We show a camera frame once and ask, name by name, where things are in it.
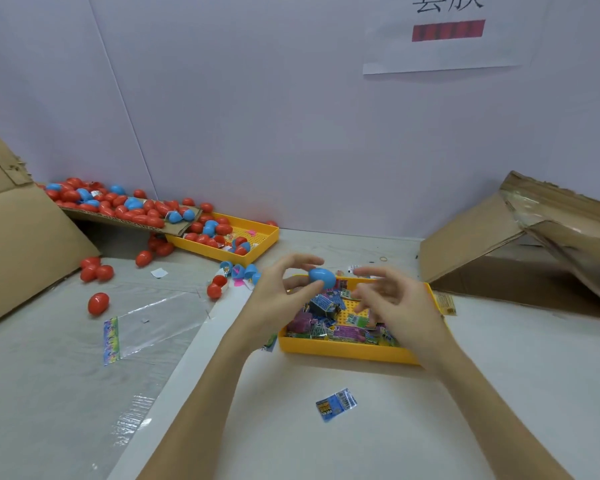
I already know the person's left hand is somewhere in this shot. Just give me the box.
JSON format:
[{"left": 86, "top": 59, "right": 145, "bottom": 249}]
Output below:
[{"left": 225, "top": 255, "right": 326, "bottom": 358}]

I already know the person's right hand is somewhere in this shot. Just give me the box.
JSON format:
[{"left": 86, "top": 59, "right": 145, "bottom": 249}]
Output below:
[{"left": 352, "top": 265, "right": 461, "bottom": 374}]

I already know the yellow label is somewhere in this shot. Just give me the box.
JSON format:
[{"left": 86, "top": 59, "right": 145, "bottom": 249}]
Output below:
[{"left": 435, "top": 291, "right": 458, "bottom": 318}]

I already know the single blue plastic egg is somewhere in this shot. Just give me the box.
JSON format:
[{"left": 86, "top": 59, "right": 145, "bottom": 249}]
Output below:
[{"left": 309, "top": 267, "right": 338, "bottom": 292}]

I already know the blue packet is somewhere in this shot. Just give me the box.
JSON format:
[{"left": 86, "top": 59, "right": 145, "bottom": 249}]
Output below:
[{"left": 314, "top": 387, "right": 359, "bottom": 424}]

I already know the pile of plastic eggs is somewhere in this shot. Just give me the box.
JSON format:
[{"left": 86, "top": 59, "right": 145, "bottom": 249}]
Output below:
[{"left": 40, "top": 177, "right": 279, "bottom": 318}]

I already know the person's left forearm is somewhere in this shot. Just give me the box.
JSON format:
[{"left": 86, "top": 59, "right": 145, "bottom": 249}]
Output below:
[{"left": 138, "top": 339, "right": 266, "bottom": 480}]

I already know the yellow tray under eggs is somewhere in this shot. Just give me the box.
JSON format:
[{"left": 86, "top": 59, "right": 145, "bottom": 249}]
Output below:
[{"left": 165, "top": 213, "right": 281, "bottom": 266}]

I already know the yellow plastic tray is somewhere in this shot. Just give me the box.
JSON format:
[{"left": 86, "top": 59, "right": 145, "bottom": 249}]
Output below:
[{"left": 278, "top": 275, "right": 446, "bottom": 367}]

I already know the torn flattened cardboard box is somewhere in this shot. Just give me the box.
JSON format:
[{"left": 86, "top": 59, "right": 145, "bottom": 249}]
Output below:
[{"left": 418, "top": 171, "right": 600, "bottom": 323}]

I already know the clear bag with coloured label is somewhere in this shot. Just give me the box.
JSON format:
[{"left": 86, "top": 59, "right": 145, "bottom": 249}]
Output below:
[{"left": 102, "top": 289, "right": 213, "bottom": 366}]

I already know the brown cardboard sheet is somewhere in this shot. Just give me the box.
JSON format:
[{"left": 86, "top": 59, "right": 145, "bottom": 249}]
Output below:
[{"left": 60, "top": 205, "right": 201, "bottom": 237}]

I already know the tall brown cardboard box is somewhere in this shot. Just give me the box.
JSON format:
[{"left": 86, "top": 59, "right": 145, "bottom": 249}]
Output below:
[{"left": 0, "top": 99, "right": 101, "bottom": 333}]

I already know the white paper sign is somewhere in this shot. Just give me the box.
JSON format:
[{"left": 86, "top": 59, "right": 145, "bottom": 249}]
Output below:
[{"left": 362, "top": 0, "right": 546, "bottom": 76}]

